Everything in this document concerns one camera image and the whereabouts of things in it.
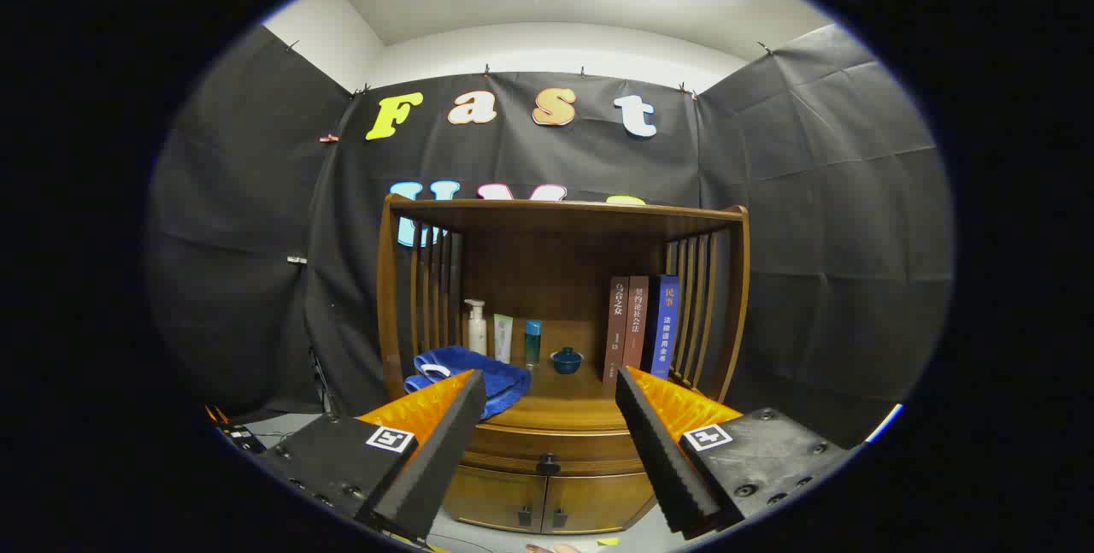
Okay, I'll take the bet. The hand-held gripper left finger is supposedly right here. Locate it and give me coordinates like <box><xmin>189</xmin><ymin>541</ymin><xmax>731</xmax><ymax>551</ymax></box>
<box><xmin>256</xmin><ymin>369</ymin><xmax>486</xmax><ymax>541</ymax></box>

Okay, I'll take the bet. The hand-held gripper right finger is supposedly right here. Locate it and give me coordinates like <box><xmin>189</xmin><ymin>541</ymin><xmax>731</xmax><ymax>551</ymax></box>
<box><xmin>615</xmin><ymin>367</ymin><xmax>860</xmax><ymax>541</ymax></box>

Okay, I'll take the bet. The brown wooden drawer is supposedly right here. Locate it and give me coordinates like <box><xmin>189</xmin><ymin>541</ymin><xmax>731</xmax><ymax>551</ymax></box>
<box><xmin>464</xmin><ymin>423</ymin><xmax>648</xmax><ymax>479</ymax></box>

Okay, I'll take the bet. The wooden cabinet door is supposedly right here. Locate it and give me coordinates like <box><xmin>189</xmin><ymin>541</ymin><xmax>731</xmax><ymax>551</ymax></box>
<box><xmin>543</xmin><ymin>473</ymin><xmax>656</xmax><ymax>535</ymax></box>
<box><xmin>443</xmin><ymin>466</ymin><xmax>548</xmax><ymax>533</ymax></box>

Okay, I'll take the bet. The wooden cabinet countertop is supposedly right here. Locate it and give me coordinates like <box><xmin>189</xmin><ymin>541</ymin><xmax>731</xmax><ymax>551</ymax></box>
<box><xmin>402</xmin><ymin>348</ymin><xmax>727</xmax><ymax>432</ymax></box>

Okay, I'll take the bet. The brown wooden cabinet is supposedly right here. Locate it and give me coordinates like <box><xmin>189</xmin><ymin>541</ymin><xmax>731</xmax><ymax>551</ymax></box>
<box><xmin>376</xmin><ymin>194</ymin><xmax>751</xmax><ymax>534</ymax></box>

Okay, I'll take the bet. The blue folded towel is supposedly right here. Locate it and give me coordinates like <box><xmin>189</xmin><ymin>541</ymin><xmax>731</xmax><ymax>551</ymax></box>
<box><xmin>403</xmin><ymin>346</ymin><xmax>532</xmax><ymax>421</ymax></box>

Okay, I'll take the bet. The blue book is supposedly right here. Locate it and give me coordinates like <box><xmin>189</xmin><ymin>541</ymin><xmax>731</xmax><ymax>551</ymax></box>
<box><xmin>650</xmin><ymin>275</ymin><xmax>681</xmax><ymax>379</ymax></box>

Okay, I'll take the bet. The white pump bottle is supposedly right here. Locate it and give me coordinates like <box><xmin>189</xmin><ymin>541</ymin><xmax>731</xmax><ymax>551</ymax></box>
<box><xmin>464</xmin><ymin>299</ymin><xmax>488</xmax><ymax>357</ymax></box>

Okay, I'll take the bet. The brown book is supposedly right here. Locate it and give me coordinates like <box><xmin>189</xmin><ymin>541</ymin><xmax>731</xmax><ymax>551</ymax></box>
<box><xmin>622</xmin><ymin>275</ymin><xmax>650</xmax><ymax>373</ymax></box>
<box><xmin>603</xmin><ymin>276</ymin><xmax>631</xmax><ymax>387</ymax></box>

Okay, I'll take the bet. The black backdrop cloth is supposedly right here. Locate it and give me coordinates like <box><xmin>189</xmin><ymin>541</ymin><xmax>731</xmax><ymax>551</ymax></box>
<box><xmin>145</xmin><ymin>23</ymin><xmax>954</xmax><ymax>451</ymax></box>

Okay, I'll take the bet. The black device with wires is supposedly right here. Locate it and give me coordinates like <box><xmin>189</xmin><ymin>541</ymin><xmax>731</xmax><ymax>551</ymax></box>
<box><xmin>205</xmin><ymin>404</ymin><xmax>268</xmax><ymax>454</ymax></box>

